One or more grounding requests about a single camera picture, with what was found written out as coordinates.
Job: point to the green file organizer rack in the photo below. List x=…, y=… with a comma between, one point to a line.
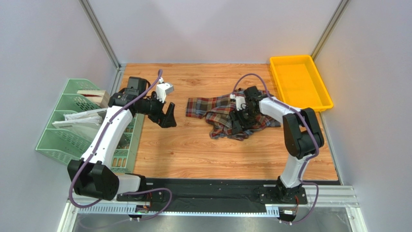
x=63, y=145

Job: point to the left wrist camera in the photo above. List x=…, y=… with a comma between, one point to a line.
x=162, y=90

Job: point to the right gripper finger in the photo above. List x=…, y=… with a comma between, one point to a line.
x=236, y=127
x=248, y=122

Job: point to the plaid long sleeve shirt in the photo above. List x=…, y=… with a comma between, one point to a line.
x=215, y=111

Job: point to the wooden block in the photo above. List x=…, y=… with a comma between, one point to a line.
x=99, y=97

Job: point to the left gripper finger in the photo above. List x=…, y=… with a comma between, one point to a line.
x=167, y=121
x=169, y=115

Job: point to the white papers in plastic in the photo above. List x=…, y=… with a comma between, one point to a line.
x=84, y=124

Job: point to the yellow plastic tray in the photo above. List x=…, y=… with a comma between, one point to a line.
x=299, y=83

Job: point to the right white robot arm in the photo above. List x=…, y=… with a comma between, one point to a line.
x=302, y=135

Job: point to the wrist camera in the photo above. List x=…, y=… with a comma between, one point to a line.
x=239, y=102
x=162, y=90

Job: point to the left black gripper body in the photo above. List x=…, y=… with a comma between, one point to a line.
x=153, y=108

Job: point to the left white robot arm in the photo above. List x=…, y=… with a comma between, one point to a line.
x=91, y=175

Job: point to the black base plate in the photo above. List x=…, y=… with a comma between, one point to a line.
x=212, y=195

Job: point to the aluminium frame rail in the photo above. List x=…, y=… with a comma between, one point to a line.
x=330, y=209

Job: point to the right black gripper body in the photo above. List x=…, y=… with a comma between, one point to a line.
x=242, y=115

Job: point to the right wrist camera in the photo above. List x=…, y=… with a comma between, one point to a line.
x=239, y=102

